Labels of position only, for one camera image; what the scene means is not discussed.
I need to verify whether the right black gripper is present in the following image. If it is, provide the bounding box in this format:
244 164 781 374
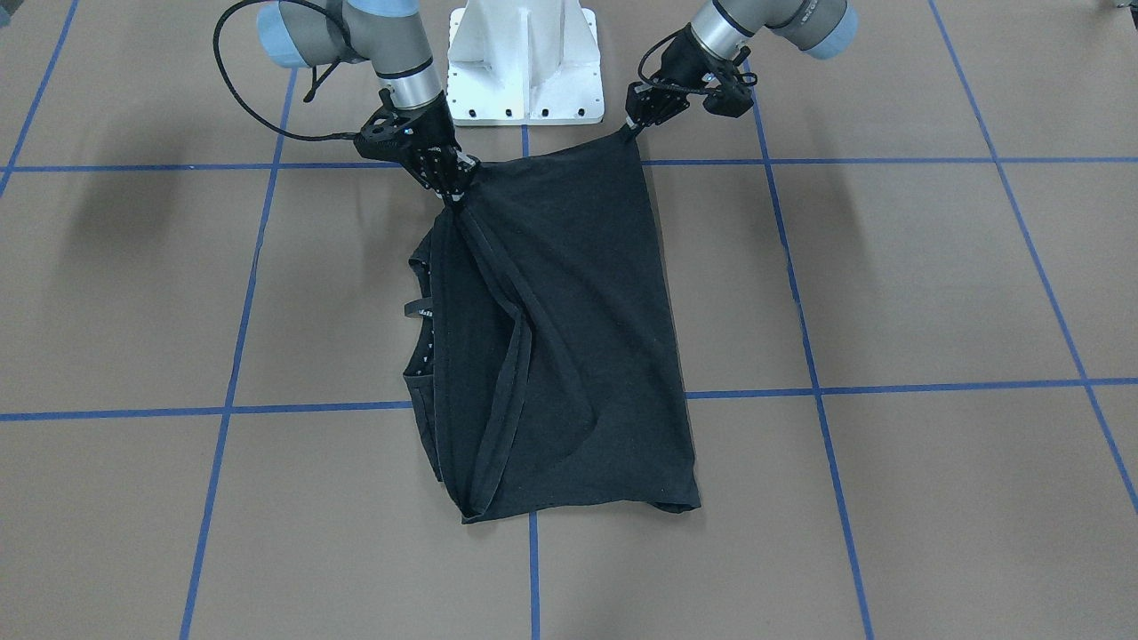
354 89 480 200

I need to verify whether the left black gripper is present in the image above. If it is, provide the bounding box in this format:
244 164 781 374
625 25 757 134

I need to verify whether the black printed t-shirt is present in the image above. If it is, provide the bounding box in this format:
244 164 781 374
404 128 701 524

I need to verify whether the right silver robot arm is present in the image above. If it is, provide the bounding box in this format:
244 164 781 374
257 1 479 200

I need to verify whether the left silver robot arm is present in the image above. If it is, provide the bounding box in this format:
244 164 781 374
622 1 859 138

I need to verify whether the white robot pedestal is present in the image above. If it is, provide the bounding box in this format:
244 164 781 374
446 1 605 128

